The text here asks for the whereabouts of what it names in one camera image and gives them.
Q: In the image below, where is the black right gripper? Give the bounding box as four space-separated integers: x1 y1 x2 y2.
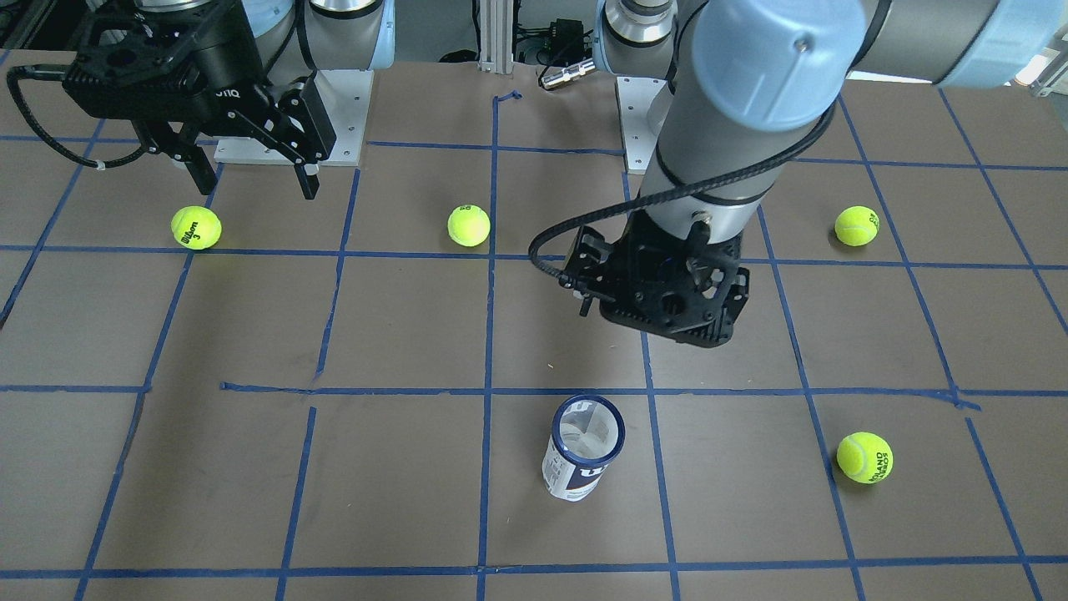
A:
158 1 336 200

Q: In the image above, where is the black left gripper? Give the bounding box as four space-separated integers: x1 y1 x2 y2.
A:
622 213 741 276

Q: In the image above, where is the white blue tennis ball can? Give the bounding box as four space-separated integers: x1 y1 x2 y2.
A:
541 393 626 503

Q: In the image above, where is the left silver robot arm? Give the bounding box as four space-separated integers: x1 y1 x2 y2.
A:
592 1 1064 281

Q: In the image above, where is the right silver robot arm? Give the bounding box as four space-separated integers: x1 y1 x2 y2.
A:
236 1 395 167

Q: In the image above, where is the yellow tennis ball by base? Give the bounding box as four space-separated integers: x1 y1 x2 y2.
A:
170 205 224 250

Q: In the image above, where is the yellow tennis ball mid table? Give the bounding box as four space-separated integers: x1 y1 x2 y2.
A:
833 205 881 247

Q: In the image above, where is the yellow tennis ball near front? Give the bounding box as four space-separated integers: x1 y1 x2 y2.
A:
446 205 491 247

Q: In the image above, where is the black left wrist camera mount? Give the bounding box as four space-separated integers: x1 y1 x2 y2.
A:
561 225 750 347

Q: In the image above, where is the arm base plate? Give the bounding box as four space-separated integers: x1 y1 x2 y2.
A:
214 72 376 167
617 77 673 174

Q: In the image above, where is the silver cable connector plug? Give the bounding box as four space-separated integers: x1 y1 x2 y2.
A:
538 58 597 92

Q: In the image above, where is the aluminium frame post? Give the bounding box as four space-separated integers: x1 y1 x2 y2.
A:
476 0 517 77

